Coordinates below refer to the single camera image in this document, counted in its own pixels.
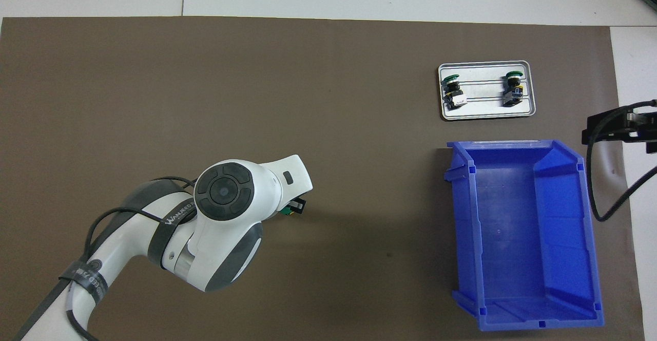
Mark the blue plastic storage bin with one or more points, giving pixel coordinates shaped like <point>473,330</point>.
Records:
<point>513,228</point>

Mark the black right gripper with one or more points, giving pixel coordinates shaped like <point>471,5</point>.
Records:
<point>639,128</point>

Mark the grey metal tray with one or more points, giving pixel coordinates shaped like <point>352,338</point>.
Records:
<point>485,106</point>

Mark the green mushroom push button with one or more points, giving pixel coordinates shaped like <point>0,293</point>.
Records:
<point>513,88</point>
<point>284,211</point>
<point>452,92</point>

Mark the brown table mat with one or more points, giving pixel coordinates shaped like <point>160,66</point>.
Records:
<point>328,99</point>

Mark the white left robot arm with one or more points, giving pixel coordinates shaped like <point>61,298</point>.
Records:
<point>226,228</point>

